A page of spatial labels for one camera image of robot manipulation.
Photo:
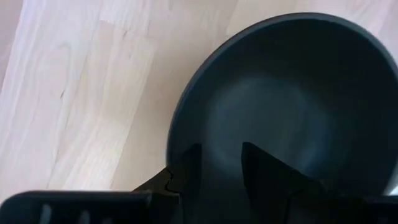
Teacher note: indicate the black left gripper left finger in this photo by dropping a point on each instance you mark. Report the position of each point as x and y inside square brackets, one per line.
[174, 189]

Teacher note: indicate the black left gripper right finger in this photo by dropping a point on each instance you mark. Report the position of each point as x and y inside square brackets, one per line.
[270, 186]

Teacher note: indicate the black bowl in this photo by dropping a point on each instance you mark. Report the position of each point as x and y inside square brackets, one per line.
[280, 77]

